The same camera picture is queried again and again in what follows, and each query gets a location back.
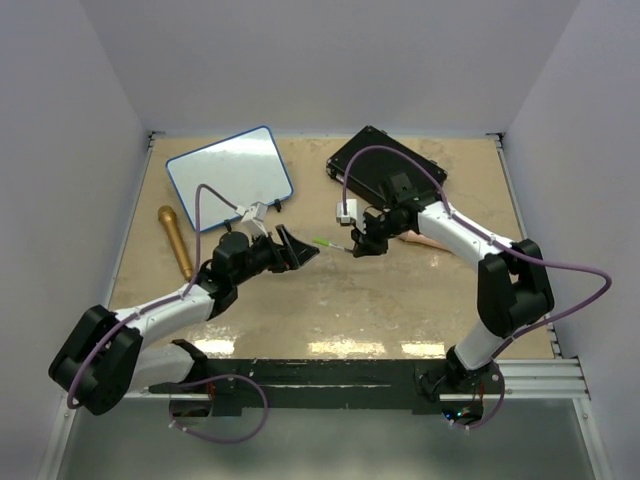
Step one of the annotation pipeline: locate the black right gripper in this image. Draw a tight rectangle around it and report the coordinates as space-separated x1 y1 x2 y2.
351 211 409 258

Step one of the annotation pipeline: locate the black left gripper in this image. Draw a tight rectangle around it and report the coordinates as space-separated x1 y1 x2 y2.
232 224 318 286

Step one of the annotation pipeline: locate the white whiteboard marker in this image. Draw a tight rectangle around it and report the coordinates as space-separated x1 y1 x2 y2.
313 237 353 253

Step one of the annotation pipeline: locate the blue framed whiteboard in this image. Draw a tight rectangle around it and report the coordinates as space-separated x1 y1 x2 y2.
165 126 294 232

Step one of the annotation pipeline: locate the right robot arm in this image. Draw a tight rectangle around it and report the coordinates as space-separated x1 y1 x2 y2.
336 173 555 393

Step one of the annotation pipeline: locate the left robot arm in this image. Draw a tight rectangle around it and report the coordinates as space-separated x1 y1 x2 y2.
48 225 319 415

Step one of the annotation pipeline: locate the pink microphone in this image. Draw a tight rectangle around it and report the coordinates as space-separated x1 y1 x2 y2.
398 231 448 251

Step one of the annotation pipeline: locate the black hard case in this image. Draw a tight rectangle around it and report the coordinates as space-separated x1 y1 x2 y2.
326 125 448 210

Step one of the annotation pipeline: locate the gold microphone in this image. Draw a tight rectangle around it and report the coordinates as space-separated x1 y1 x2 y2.
157 205 194 280

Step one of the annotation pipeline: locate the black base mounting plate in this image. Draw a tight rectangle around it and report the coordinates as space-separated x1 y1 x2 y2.
149 359 505 420

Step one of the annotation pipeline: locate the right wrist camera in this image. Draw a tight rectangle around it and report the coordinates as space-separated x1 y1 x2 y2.
335 199 360 226

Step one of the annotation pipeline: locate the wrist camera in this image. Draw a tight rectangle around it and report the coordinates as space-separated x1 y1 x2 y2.
241 202 268 224
335 199 360 226

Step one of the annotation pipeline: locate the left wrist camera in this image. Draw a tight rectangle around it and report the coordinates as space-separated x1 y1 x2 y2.
241 202 268 224

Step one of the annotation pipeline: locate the wire whiteboard stand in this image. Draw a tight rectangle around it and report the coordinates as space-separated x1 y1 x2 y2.
222 199 282 231

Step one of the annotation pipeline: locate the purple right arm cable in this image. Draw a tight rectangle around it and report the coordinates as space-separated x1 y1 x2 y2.
340 145 614 361

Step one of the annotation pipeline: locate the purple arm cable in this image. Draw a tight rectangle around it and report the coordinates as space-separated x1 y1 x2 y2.
340 145 614 361
66 184 249 410

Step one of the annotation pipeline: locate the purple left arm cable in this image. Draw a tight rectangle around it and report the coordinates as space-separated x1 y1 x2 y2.
66 184 249 410

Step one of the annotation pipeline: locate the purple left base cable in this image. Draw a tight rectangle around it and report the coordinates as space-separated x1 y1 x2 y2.
168 374 270 445

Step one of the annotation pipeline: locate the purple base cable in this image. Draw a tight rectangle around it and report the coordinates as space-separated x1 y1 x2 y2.
447 362 507 431
168 374 270 445

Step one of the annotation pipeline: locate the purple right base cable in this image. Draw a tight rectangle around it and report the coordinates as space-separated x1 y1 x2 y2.
447 362 507 431

